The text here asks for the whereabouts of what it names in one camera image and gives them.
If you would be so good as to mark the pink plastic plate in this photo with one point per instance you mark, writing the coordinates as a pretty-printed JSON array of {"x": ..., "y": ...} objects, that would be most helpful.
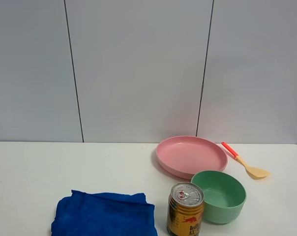
[{"x": 185, "y": 156}]

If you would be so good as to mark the toy spatula orange handle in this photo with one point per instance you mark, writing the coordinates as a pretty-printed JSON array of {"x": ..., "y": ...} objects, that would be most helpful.
[{"x": 253, "y": 172}]

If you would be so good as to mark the blue folded cloth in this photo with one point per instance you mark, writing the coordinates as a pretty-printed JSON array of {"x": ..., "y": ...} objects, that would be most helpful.
[{"x": 104, "y": 214}]

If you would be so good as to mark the green plastic bowl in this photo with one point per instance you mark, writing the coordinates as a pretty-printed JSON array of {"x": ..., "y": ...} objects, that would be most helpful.
[{"x": 224, "y": 196}]

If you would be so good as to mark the gold Red Bull can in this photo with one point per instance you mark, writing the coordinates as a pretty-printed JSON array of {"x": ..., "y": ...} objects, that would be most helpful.
[{"x": 185, "y": 209}]

